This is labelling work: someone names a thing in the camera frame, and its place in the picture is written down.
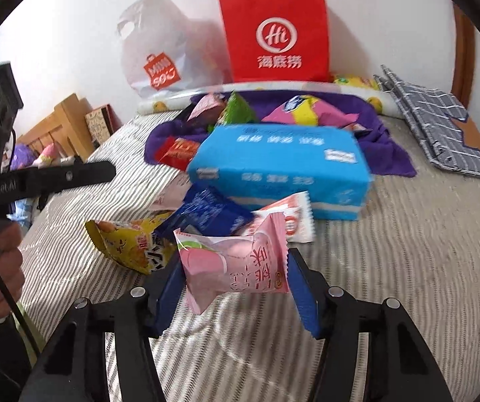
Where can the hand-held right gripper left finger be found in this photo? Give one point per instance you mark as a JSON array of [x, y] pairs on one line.
[[168, 295]]

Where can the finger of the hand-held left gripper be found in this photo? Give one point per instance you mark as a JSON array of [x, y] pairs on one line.
[[76, 176]]

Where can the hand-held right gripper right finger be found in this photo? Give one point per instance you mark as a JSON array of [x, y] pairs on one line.
[[302, 295]]

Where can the pink peach snack packet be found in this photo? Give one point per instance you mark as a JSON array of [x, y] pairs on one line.
[[223, 264]]

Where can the white red candy packet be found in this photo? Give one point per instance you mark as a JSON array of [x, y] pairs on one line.
[[294, 217]]

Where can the blue snack packet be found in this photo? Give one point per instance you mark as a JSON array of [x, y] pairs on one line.
[[206, 213]]

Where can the white pink snack packet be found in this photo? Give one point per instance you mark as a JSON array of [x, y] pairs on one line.
[[168, 194]]

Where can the red snack packet gold print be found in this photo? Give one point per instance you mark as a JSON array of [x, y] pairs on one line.
[[179, 153]]

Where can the purple cloth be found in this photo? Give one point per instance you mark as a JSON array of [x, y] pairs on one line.
[[386, 150]]

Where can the green snack packet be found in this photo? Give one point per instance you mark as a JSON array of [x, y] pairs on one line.
[[237, 111]]

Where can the pink and yellow snack packet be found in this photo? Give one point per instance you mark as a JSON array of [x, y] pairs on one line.
[[307, 111]]

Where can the person's left hand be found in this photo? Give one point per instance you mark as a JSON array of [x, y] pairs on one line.
[[7, 268]]

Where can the pink plush toy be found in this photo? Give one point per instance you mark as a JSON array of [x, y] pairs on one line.
[[49, 153]]

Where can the wooden headboard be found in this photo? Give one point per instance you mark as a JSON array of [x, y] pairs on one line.
[[64, 125]]

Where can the patterned book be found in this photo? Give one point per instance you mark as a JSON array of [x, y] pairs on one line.
[[97, 125]]

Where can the striped grey bed sheet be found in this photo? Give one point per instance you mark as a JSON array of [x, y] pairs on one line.
[[390, 259]]

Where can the printed paper roll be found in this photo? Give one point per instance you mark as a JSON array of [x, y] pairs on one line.
[[160, 105]]

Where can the blue tissue pack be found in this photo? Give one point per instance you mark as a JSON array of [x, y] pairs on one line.
[[277, 163]]

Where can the white plastic shopping bag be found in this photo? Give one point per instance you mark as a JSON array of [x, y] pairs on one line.
[[160, 42]]

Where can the yellow snack bag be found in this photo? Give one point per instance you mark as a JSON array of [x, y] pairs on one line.
[[353, 81]]

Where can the grey checked cloth with star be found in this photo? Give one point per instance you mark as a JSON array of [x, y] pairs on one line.
[[432, 117]]

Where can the red paper bag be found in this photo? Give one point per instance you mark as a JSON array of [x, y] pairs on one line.
[[273, 16]]

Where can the brown wooden door frame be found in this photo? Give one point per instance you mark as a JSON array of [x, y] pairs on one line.
[[464, 50]]

